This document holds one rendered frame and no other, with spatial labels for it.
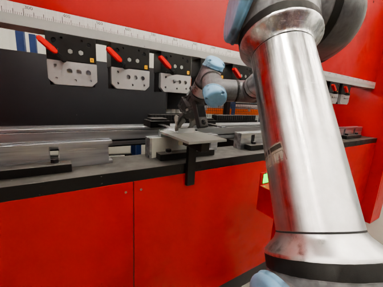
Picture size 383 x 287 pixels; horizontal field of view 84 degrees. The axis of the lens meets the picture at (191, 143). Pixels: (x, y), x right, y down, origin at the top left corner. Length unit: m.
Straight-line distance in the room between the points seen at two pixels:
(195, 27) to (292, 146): 0.89
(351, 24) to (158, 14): 0.73
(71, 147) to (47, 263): 0.40
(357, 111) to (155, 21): 2.30
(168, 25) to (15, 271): 1.02
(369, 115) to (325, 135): 2.51
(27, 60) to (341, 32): 1.33
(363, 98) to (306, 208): 2.58
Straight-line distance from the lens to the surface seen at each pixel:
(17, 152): 0.91
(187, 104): 0.90
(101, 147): 0.92
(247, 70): 1.25
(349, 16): 0.42
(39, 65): 1.42
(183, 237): 1.11
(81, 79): 0.87
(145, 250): 1.04
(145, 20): 0.97
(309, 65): 0.30
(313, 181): 0.24
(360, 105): 2.80
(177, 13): 1.04
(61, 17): 0.90
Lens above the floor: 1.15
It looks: 12 degrees down
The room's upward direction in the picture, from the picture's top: 3 degrees clockwise
